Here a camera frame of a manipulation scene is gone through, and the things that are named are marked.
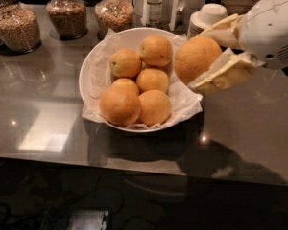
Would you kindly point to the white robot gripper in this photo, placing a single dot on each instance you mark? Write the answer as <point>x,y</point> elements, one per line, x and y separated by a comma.
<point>269,33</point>

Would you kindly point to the partly hidden left orange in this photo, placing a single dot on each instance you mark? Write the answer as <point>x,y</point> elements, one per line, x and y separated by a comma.
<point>126,84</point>

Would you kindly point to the large front left orange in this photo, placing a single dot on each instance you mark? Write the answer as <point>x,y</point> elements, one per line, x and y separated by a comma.
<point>120,107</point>

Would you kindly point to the tall stack paper bowls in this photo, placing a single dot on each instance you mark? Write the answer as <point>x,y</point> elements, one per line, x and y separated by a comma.
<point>205,17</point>

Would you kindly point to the white stand holder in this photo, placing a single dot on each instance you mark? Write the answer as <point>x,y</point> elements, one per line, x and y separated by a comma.
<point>174,12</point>

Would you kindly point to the clear glass bottle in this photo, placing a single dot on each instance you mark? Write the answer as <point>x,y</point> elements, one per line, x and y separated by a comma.
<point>153,12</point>

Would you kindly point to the right glass cereal jar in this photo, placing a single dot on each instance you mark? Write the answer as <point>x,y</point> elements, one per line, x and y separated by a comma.
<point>113,14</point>

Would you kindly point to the glass cereal jar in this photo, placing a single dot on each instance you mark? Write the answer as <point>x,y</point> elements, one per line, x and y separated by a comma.
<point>19,29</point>
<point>113,14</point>
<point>68,17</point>

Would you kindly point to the middle glass cereal jar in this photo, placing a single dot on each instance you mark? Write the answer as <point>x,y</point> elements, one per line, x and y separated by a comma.
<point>68,17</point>

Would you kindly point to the left glass cereal jar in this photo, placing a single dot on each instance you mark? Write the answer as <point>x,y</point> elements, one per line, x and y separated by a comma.
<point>19,29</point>

